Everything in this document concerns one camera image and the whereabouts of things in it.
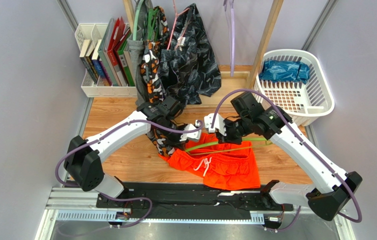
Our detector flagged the lime green hanger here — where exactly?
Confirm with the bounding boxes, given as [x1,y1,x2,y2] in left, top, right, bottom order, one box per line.
[184,137,273,156]

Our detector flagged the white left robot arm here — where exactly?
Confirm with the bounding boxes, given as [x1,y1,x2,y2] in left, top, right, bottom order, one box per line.
[60,96,186,198]

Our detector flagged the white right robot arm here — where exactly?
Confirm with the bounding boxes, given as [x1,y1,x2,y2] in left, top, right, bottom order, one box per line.
[205,88,363,223]

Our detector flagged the dark leaf-pattern shorts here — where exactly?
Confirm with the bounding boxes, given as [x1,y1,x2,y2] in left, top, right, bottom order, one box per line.
[159,3,222,106]

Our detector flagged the orange camouflage shorts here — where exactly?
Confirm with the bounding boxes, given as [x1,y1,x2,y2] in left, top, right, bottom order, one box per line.
[139,5,178,158]

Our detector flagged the grey shorts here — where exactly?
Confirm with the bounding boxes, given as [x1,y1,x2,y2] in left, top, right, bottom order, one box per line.
[127,37,158,107]

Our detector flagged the dark green hanger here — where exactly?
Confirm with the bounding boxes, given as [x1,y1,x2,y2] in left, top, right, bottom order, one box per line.
[146,7,159,42]

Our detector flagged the pale green hanger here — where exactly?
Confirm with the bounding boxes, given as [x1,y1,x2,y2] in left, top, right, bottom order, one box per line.
[132,0,145,41]

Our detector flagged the purple hanger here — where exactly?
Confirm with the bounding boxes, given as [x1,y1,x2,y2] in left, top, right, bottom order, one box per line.
[223,0,236,77]

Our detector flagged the pink hanger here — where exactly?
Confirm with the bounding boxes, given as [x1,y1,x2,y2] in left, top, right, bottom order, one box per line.
[166,0,189,50]

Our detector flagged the blue patterned garment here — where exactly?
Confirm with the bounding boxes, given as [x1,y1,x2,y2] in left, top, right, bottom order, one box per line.
[258,60,310,84]

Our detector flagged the green folder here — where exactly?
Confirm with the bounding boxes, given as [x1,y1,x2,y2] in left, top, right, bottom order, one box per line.
[117,30,135,87]

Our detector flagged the blue book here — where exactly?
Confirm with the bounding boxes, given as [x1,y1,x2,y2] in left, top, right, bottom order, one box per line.
[91,39,108,81]

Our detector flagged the grey-green folder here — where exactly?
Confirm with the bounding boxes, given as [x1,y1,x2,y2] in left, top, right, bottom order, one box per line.
[99,17,119,87]

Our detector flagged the white file organizer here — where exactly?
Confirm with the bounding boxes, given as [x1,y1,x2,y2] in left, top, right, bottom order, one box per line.
[74,23,137,98]

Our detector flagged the wooden clothes rack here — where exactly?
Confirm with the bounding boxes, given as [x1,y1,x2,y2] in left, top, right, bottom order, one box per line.
[122,0,285,114]

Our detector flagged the dark navy book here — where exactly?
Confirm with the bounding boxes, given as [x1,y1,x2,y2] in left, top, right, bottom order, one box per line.
[79,39,99,84]

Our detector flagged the red folder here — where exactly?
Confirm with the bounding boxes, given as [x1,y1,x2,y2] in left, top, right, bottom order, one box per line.
[106,17,128,87]

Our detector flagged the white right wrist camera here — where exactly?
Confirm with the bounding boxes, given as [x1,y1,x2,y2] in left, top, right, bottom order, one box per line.
[203,113,227,136]

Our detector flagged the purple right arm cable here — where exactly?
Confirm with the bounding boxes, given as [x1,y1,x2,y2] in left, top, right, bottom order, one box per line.
[210,88,363,233]

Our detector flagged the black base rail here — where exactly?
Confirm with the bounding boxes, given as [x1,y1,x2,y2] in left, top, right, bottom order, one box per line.
[96,182,295,221]

